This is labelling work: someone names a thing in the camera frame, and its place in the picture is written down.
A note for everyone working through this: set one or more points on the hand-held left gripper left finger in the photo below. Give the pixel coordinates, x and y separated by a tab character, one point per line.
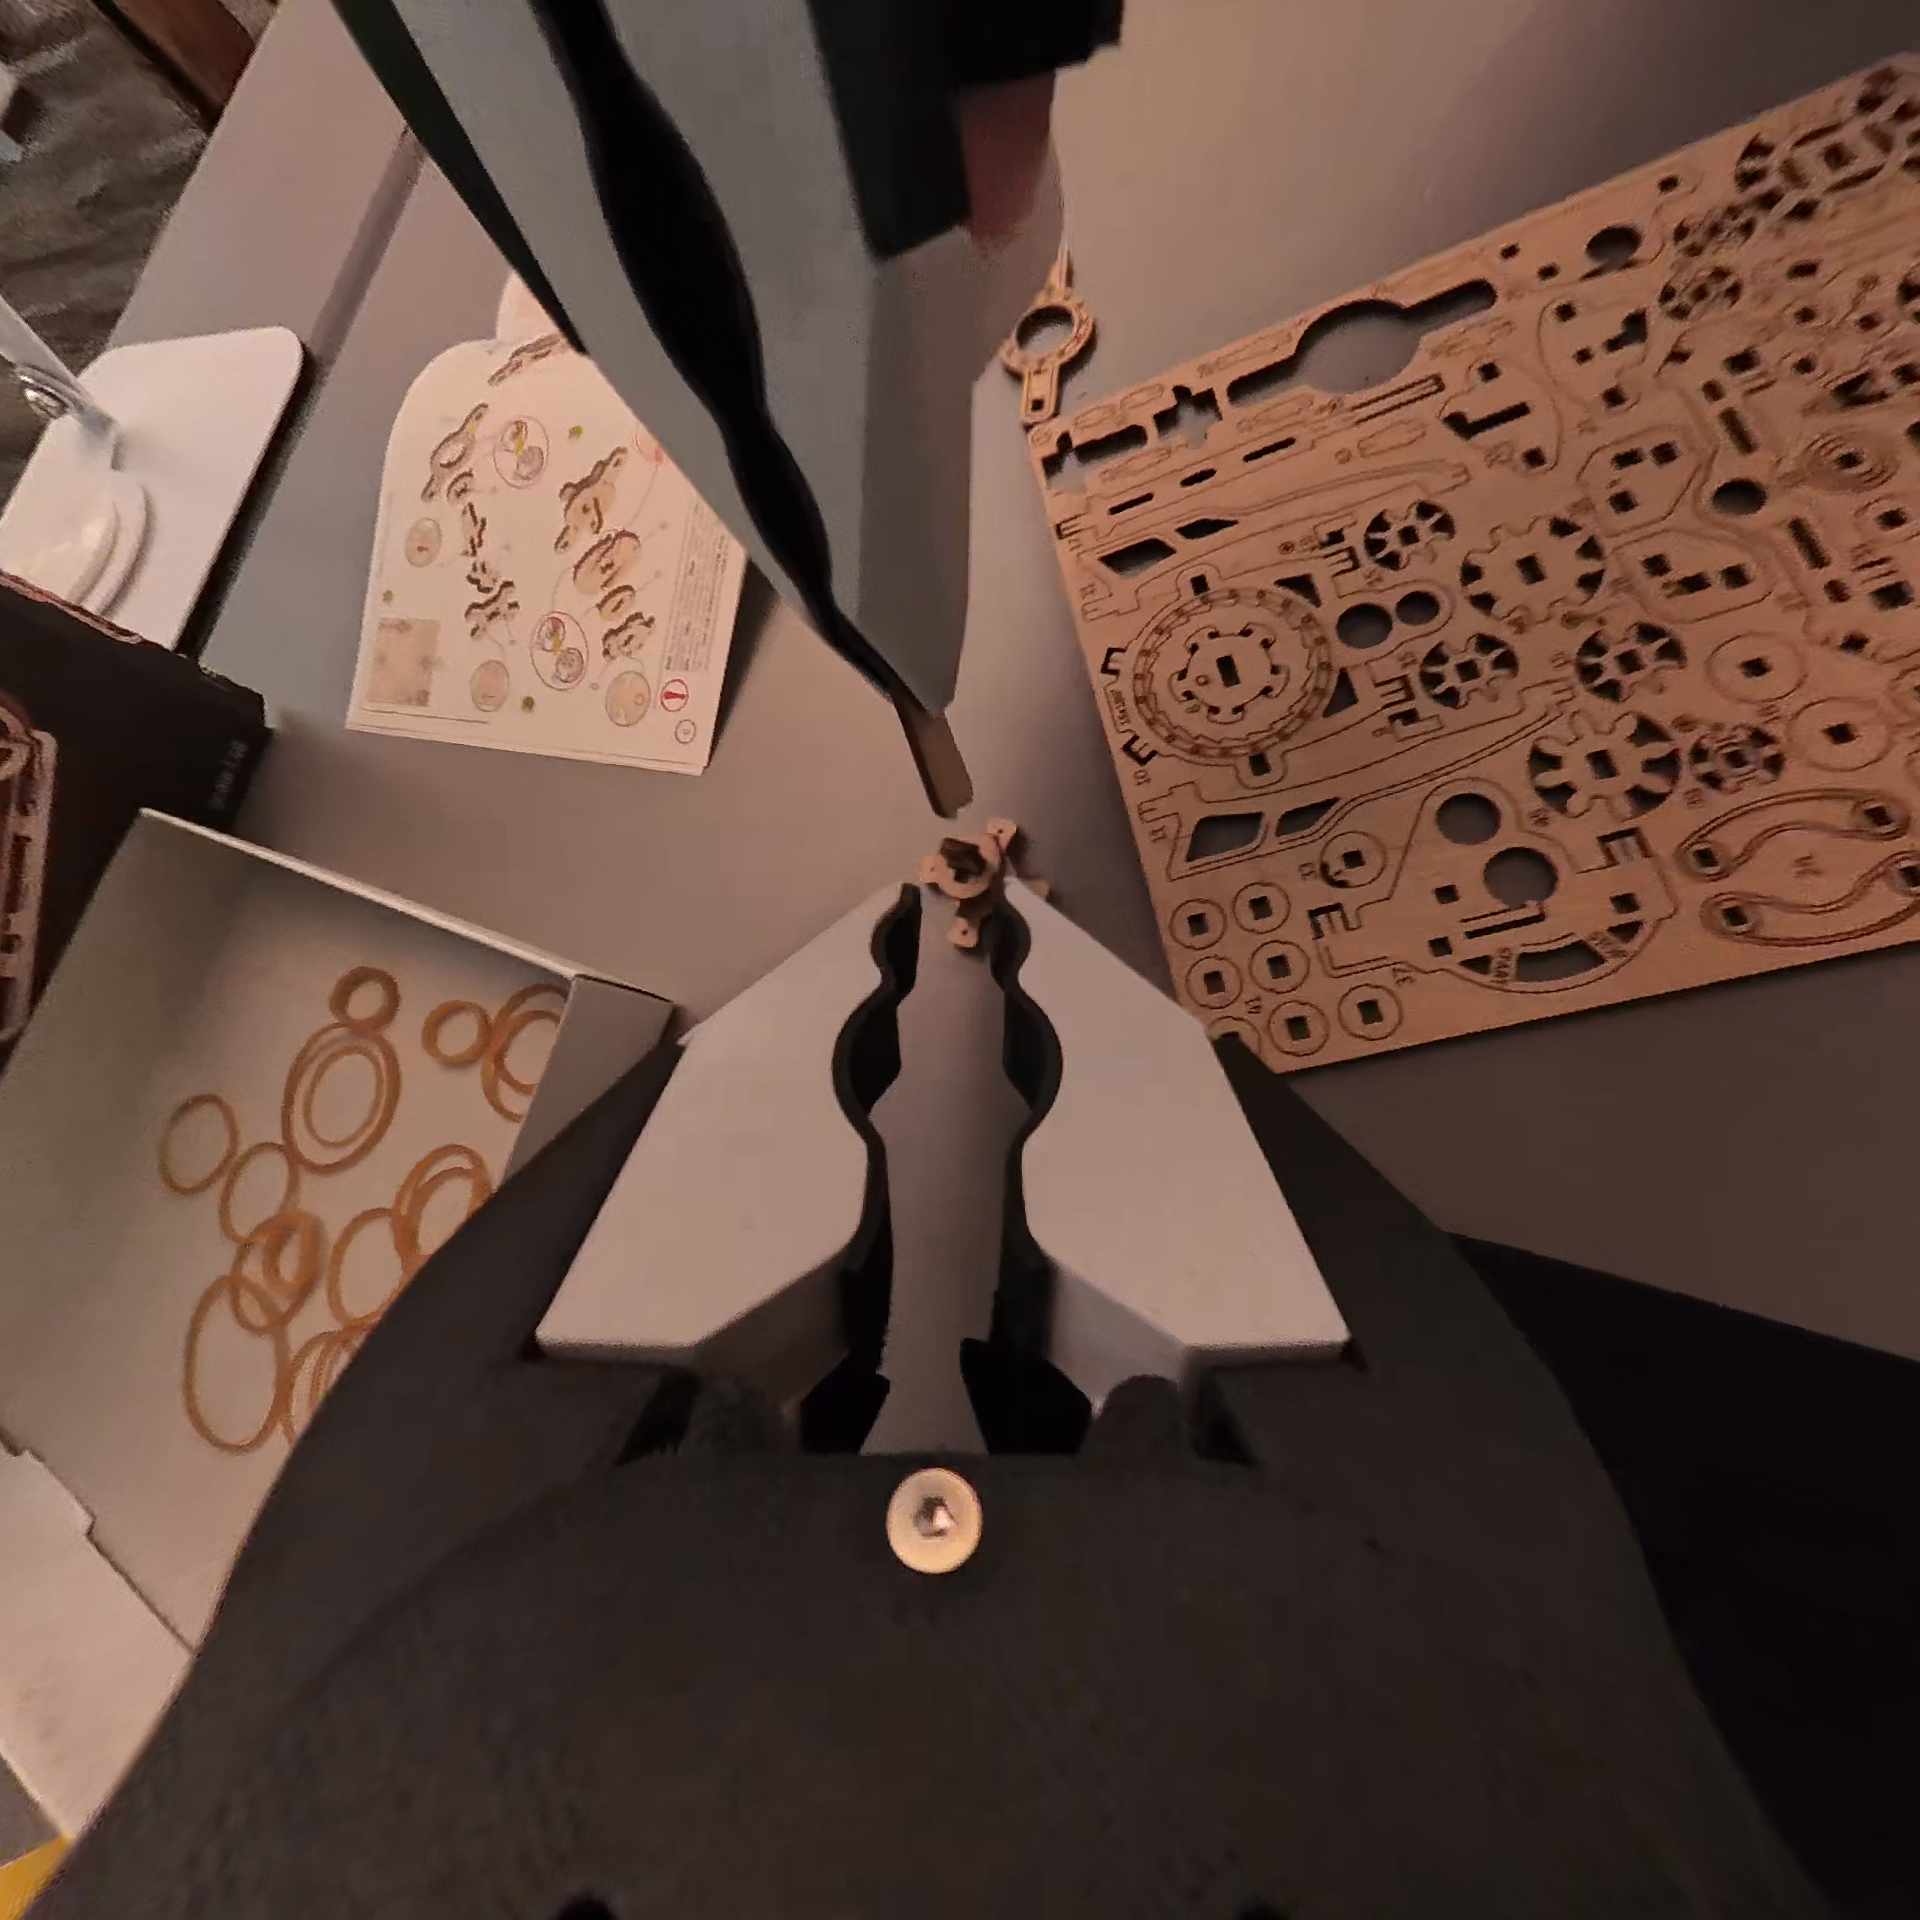
706	1201

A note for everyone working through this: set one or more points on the white cardboard box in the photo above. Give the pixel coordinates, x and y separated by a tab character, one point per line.
91	975

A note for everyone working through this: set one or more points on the small wooden gear assembly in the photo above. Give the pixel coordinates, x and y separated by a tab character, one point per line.
967	879

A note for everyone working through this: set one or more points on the printed instruction leaflet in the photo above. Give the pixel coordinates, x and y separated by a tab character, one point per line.
495	660

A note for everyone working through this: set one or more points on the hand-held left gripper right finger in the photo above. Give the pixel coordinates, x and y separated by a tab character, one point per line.
1184	1201

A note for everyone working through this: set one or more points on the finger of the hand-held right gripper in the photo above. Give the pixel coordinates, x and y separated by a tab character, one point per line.
600	271
856	451

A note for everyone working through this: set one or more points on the black cardboard box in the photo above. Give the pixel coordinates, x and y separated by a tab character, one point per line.
136	735

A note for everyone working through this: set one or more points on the laser-cut wooden parts sheet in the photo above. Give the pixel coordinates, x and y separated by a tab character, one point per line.
1501	600

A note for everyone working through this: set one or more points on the black quilted cushion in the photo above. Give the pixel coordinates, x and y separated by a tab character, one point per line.
1725	1500

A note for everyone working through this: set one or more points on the person's right hand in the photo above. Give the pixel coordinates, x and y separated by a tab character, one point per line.
1014	159

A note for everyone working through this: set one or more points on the clear stand post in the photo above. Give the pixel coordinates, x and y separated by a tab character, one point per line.
45	375

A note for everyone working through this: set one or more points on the small wooden axle stick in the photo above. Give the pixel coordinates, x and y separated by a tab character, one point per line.
943	761

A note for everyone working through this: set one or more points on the pile of rubber bands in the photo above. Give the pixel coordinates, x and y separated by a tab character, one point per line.
300	1244

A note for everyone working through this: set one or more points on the yellow plastic bin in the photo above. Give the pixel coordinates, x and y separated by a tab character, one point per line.
29	1881

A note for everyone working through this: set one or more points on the white stand base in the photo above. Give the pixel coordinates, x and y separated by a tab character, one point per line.
196	420

